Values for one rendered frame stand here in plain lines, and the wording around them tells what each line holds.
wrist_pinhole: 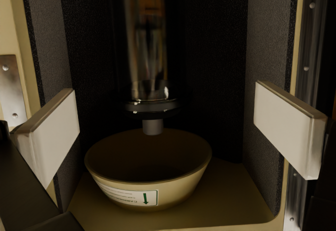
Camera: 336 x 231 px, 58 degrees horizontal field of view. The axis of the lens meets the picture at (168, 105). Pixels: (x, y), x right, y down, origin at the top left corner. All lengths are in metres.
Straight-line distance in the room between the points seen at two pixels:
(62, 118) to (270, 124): 0.11
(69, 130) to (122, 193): 0.21
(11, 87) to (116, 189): 0.16
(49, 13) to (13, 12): 0.08
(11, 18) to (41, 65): 0.06
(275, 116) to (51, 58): 0.27
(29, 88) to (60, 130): 0.19
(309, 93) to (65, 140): 0.25
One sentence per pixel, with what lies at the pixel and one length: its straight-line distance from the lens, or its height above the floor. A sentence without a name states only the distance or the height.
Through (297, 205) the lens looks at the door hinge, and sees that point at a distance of 0.39.
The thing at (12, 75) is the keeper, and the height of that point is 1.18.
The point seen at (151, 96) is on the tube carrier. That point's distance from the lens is 0.35.
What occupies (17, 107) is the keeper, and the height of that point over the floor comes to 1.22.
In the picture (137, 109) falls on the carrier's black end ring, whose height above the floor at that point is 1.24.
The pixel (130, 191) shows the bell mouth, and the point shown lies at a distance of 0.37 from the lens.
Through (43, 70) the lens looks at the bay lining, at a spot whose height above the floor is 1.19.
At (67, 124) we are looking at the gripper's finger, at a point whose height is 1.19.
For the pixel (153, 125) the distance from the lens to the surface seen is 0.39.
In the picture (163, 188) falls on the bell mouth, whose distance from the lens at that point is 0.36.
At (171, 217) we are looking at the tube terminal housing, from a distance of 0.39.
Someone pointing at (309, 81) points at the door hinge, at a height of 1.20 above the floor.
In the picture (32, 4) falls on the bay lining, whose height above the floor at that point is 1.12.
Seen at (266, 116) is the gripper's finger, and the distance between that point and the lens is 0.18.
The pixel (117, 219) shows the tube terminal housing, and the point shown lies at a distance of 0.40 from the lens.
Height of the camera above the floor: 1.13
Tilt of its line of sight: 17 degrees up
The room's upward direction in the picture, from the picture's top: 178 degrees clockwise
